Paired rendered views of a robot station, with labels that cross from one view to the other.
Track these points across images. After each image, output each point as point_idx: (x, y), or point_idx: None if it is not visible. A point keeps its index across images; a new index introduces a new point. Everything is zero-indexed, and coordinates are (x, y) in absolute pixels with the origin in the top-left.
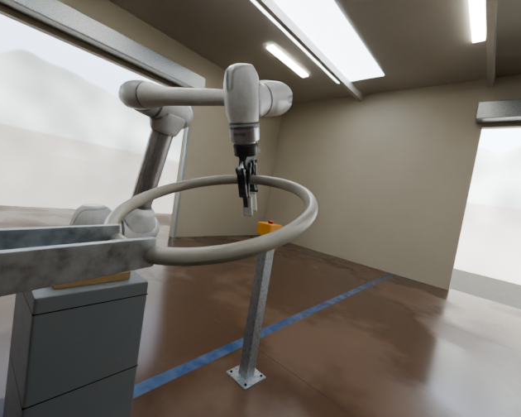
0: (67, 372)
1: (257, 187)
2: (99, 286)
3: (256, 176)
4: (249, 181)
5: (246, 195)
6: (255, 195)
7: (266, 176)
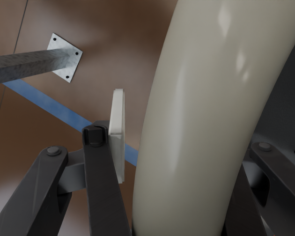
0: None
1: (48, 147)
2: None
3: (227, 179)
4: (235, 207)
5: (270, 150)
6: (113, 122)
7: (261, 51)
